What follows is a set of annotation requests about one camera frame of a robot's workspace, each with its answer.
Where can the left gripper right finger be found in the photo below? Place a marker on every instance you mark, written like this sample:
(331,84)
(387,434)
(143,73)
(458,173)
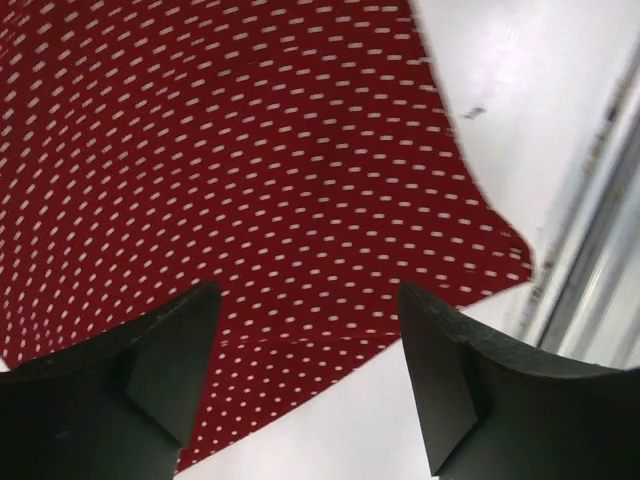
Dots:
(493,407)

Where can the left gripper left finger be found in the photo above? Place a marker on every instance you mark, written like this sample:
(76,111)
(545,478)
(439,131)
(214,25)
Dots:
(120,405)

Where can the red polka dot skirt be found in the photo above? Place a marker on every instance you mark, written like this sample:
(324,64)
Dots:
(298,153)

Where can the aluminium frame rails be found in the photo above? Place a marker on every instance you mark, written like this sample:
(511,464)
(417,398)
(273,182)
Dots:
(585,301)

